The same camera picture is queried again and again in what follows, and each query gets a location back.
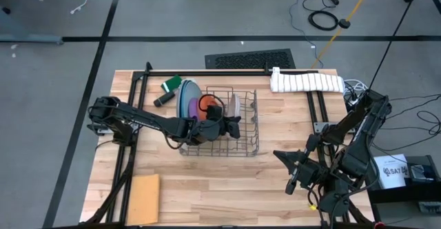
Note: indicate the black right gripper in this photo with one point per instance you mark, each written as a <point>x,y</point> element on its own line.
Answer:
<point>308,172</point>

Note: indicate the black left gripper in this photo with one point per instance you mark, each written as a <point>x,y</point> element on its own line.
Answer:
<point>213,130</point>

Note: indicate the small orange plate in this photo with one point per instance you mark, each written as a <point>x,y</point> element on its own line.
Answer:
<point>206,102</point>

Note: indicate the small purple plate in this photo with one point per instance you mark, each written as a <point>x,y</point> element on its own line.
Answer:
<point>193,108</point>

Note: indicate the small beige plate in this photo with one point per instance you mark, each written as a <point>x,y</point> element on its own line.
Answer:
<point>235,105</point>

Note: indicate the large light teal plate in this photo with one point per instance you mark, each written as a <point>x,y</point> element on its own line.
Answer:
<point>191,91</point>

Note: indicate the large blue plate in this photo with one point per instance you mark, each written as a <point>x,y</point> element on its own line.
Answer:
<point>181,98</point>

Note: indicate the large grey plate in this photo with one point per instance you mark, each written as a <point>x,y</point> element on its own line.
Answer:
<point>178,101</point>

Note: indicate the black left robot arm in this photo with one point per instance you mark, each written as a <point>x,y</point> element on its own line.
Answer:
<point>144,120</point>

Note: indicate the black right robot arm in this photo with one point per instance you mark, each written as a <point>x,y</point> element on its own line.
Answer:
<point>361,146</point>

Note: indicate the grey metal mounting plate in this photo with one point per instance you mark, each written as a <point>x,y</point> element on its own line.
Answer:
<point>320,127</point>

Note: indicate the green sponge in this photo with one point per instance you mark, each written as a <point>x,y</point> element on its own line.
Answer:
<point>171,83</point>

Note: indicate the white striped towel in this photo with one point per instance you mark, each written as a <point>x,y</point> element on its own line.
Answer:
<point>306,83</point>

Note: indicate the black floor mat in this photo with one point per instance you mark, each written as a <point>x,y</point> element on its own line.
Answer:
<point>248,60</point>

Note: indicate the yellow-orange cloth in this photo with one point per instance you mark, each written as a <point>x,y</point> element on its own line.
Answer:
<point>144,199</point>

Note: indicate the white printed booklet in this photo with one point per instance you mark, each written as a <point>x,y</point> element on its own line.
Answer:
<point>391,175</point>

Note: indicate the black storage box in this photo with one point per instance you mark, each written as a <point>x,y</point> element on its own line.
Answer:
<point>403,196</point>

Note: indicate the grey furniture base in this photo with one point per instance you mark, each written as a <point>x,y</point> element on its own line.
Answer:
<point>31,40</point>

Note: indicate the black metal table frame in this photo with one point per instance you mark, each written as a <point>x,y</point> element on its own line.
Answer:
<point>224,73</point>

